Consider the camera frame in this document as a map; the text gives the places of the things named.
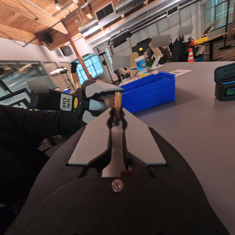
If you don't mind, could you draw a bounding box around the wooden post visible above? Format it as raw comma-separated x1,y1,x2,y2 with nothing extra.
69,38,91,80

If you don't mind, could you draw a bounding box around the dark charging case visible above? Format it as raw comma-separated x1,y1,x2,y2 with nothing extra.
214,62,235,102

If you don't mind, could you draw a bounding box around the fiducial marker board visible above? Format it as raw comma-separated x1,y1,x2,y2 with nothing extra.
0,88,35,111

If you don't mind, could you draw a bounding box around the orange traffic cone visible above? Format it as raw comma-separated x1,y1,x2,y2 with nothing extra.
187,48,195,62

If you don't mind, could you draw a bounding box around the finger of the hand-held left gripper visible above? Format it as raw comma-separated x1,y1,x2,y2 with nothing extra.
82,110,100,124
85,81,124,99

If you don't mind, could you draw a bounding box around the silver air duct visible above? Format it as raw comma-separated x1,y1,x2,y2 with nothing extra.
78,0,201,48

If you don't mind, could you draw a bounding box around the studio light on tripod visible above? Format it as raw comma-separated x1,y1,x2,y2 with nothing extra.
50,66,76,94

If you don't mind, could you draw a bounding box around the black wall speaker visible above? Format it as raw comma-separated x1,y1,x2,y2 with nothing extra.
61,46,73,57

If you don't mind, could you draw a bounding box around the window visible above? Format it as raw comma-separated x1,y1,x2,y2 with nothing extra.
76,54,104,81

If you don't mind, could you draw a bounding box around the orange black battery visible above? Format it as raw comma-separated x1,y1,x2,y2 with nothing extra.
112,91,123,124

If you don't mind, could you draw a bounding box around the wooden top office table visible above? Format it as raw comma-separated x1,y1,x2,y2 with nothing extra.
187,32,232,62

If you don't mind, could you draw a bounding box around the person's left hand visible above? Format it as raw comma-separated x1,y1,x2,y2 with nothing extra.
102,95,114,111

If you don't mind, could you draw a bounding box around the beige rounded board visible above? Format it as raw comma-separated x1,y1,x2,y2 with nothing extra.
128,52,140,63

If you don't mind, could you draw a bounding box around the beige rounded panel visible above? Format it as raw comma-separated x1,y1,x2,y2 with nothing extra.
70,72,80,84

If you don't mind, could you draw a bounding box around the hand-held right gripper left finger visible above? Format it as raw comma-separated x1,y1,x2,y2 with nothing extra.
68,107,113,166

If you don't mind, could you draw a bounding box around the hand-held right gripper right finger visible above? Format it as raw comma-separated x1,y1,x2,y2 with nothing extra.
121,108,167,170

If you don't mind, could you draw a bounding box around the wall screen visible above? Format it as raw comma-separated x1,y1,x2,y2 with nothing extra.
131,38,153,54

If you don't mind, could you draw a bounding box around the blue plastic bin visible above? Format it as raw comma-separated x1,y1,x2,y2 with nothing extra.
119,71,176,114

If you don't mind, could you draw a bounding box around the person's left forearm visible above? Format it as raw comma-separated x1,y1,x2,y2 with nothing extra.
0,105,87,140

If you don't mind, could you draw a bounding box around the white paper sheet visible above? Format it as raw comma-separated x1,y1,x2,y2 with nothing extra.
169,69,193,77

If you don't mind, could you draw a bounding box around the black light panel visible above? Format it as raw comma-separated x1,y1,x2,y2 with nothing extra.
112,31,133,48

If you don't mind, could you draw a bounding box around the small yellow bin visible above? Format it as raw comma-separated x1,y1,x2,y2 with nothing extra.
194,37,209,45

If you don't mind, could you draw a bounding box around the disinfecting wipes canister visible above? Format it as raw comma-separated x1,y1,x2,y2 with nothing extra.
134,56,148,79

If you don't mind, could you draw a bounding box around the beige board on white stand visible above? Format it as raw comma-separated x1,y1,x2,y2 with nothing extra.
148,44,164,70

